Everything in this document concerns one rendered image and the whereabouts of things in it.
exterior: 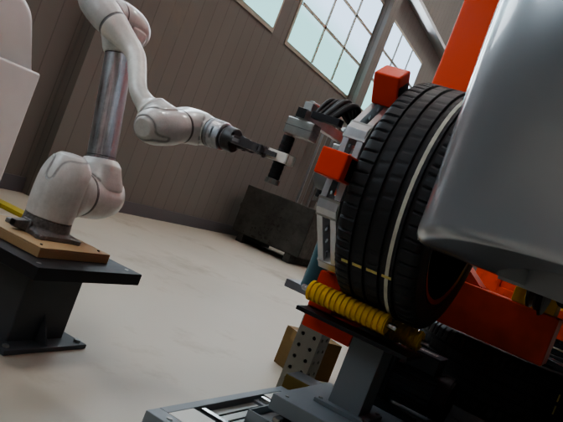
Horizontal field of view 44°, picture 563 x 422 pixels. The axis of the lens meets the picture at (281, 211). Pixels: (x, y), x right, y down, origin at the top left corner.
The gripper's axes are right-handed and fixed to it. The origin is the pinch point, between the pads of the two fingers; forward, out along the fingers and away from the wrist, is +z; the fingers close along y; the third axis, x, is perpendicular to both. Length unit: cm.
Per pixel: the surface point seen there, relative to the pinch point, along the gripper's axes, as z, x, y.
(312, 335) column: 0, -56, -74
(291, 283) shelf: -7, -39, -54
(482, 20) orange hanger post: 21, 72, -60
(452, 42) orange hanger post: 14, 62, -60
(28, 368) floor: -39, -83, 24
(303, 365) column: 1, -68, -74
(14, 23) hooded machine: -245, 25, -92
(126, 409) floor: -11, -83, 11
